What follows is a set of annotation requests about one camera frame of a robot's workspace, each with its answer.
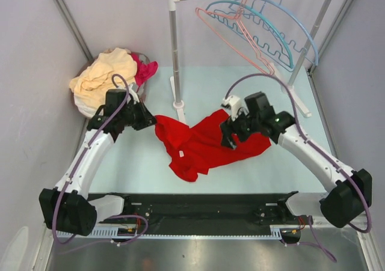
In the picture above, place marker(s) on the magenta pink garment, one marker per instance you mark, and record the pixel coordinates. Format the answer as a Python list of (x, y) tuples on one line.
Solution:
[(144, 71)]

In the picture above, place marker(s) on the light blue plastic hanger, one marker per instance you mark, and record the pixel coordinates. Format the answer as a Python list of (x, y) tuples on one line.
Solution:
[(306, 32)]

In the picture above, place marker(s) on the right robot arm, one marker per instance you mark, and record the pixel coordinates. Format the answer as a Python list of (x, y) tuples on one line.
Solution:
[(348, 193)]

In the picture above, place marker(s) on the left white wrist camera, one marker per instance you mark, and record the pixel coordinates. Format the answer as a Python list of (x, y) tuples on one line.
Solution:
[(133, 93)]

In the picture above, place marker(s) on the white slotted cable duct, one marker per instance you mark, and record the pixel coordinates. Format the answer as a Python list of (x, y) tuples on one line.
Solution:
[(104, 232)]

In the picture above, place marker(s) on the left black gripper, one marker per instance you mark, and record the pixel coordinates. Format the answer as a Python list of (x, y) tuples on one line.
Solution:
[(147, 118)]

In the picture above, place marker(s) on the silver white clothes rack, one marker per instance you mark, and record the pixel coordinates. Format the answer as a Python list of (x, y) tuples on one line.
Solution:
[(299, 59)]

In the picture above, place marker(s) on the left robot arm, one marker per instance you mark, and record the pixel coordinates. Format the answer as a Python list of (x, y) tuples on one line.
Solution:
[(66, 207)]

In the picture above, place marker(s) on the red t shirt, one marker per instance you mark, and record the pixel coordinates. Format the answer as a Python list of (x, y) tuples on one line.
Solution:
[(197, 149)]

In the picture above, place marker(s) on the pink wire hanger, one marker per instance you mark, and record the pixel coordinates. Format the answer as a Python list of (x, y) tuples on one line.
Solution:
[(231, 30)]

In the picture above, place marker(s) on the teal plastic hanger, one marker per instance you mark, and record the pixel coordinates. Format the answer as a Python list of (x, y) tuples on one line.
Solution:
[(283, 56)]

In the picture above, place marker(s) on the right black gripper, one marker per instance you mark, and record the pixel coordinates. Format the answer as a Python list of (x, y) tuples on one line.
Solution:
[(227, 128)]

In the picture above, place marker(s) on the dark blue wavy hanger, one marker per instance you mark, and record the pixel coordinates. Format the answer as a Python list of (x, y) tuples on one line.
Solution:
[(292, 43)]

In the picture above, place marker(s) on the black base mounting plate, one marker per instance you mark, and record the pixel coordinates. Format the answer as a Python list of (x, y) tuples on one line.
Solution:
[(209, 214)]

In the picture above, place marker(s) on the brown laundry basket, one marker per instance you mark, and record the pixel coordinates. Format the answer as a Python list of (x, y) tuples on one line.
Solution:
[(141, 81)]

